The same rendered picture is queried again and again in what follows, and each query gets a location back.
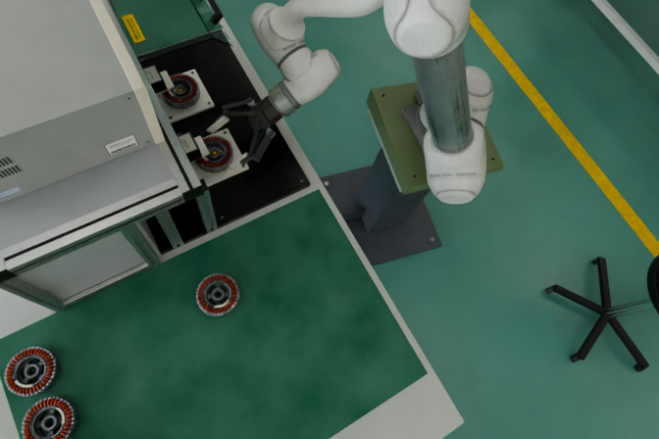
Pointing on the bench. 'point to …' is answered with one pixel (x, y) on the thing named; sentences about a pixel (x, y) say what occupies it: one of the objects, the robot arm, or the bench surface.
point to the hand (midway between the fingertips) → (223, 147)
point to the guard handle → (210, 4)
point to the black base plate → (232, 189)
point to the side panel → (85, 270)
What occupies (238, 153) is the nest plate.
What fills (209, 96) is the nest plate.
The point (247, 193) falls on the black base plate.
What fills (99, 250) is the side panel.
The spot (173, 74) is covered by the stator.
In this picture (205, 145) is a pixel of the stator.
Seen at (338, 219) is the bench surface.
